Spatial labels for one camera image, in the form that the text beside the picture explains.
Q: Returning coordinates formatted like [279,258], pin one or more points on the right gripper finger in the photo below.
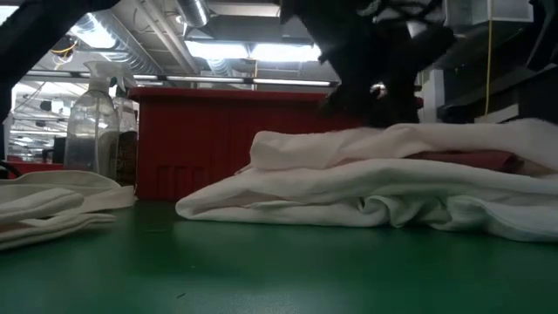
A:
[396,109]
[346,104]

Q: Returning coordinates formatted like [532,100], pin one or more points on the maroon garment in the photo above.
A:
[462,159]

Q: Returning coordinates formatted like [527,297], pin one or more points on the white linen shirt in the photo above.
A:
[327,196]

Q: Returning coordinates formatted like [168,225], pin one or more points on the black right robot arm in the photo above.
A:
[545,30]

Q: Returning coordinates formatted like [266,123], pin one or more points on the red plastic laundry bin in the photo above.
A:
[196,144]

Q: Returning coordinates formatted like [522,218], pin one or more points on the grey ceiling box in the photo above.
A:
[292,28]

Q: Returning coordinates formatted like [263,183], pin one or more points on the long ceiling light bar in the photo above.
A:
[244,81]

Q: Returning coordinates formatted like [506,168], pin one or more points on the green table mat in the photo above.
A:
[218,270]

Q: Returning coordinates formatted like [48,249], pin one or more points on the clear spray bottle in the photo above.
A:
[91,131]

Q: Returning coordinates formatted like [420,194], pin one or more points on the white canvas tote bag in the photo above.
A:
[56,200]

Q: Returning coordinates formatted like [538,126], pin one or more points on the red crate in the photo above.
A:
[39,168]

